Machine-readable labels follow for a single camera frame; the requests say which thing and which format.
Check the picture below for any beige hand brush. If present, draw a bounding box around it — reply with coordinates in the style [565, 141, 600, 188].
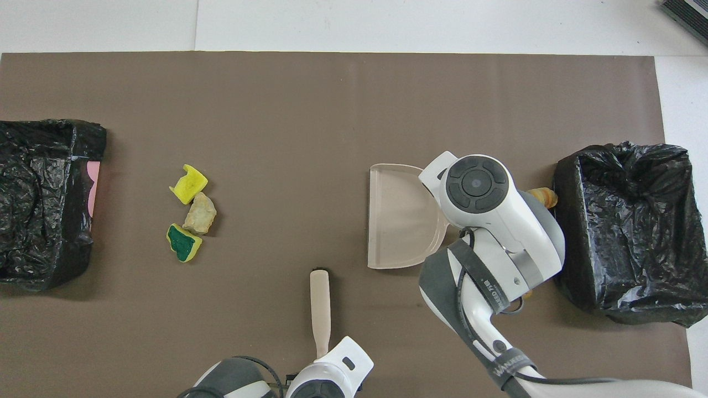
[310, 269, 331, 359]

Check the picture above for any notched yellow sponge piece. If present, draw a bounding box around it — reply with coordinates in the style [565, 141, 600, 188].
[169, 164, 209, 205]

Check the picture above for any grey ribbed device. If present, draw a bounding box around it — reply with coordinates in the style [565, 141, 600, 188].
[661, 0, 708, 48]

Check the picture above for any beige plastic dustpan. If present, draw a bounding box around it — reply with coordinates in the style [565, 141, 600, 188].
[367, 163, 451, 270]

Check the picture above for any green and yellow sponge piece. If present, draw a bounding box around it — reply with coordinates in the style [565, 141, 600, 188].
[166, 223, 203, 263]

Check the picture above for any beige foam chunk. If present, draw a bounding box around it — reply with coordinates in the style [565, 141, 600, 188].
[183, 192, 217, 235]

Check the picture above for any striped beige croissant toy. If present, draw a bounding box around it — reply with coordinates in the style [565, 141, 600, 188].
[528, 187, 558, 210]

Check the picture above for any black bagged pink bin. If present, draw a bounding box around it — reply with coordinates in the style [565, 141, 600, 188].
[0, 119, 107, 292]

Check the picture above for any brown table mat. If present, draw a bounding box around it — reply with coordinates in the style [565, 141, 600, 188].
[0, 52, 693, 398]

